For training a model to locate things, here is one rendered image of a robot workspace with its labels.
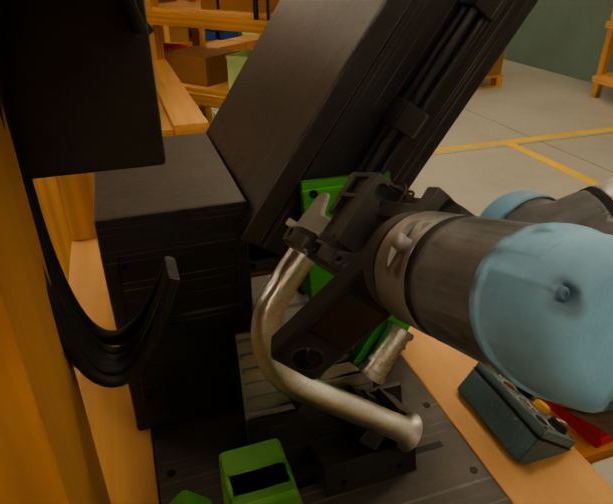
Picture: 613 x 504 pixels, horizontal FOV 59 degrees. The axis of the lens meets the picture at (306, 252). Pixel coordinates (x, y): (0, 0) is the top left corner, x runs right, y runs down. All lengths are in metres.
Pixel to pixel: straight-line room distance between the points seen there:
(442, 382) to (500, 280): 0.69
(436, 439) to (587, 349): 0.61
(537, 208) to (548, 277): 0.21
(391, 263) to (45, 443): 0.25
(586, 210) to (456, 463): 0.48
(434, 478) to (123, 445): 0.44
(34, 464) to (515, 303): 0.31
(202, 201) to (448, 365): 0.51
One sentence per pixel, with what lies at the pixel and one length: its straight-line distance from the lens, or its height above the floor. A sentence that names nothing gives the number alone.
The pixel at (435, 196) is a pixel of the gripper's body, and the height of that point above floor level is 1.37.
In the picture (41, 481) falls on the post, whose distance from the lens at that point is 0.43.
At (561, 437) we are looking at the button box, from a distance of 0.85.
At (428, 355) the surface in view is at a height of 0.90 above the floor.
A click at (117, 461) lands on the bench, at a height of 0.88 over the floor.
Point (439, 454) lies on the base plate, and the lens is 0.82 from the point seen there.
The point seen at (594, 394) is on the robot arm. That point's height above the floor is 1.36.
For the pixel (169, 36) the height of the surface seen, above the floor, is 0.36.
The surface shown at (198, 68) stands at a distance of 3.74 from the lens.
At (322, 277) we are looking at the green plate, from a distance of 0.66.
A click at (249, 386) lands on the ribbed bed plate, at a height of 1.03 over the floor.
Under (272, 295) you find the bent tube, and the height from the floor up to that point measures 1.21.
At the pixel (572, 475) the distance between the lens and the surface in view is 0.85.
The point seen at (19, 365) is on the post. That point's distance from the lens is 0.36.
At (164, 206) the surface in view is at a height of 1.24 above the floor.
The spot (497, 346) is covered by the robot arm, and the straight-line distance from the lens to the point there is 0.25.
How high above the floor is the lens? 1.51
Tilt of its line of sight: 29 degrees down
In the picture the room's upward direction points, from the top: straight up
